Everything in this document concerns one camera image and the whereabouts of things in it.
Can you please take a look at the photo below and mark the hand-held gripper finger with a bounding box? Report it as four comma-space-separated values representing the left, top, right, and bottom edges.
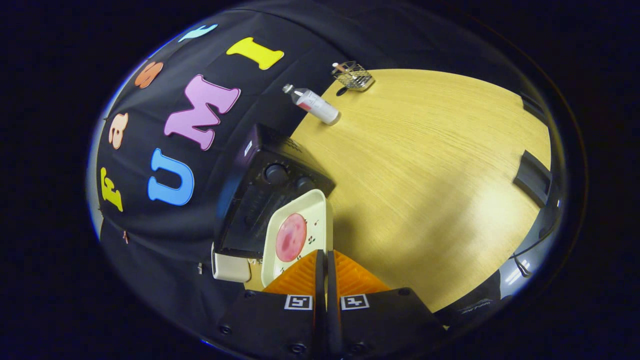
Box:
327, 250, 448, 357
216, 249, 328, 357

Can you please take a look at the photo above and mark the pink ham slice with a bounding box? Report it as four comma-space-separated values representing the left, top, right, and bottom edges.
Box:
275, 213, 308, 263

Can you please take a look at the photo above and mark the cream food tray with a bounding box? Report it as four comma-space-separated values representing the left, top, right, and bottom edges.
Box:
260, 189, 334, 288

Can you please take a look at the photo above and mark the black toaster oven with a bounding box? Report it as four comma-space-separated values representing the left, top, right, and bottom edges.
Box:
214, 123, 336, 260

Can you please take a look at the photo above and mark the white bread toaster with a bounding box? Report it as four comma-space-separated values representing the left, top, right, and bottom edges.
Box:
211, 243, 252, 283

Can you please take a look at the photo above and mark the clear plastic bottle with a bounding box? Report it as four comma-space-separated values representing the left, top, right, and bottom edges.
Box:
282, 83, 342, 125

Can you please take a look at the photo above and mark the black backdrop cloth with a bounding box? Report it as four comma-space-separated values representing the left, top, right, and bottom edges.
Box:
92, 0, 551, 346

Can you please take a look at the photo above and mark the black cable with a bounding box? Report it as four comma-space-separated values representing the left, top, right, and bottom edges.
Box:
509, 227, 557, 279

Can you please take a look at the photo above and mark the wire mesh basket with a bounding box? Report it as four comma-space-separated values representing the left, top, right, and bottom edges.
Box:
331, 60, 375, 93

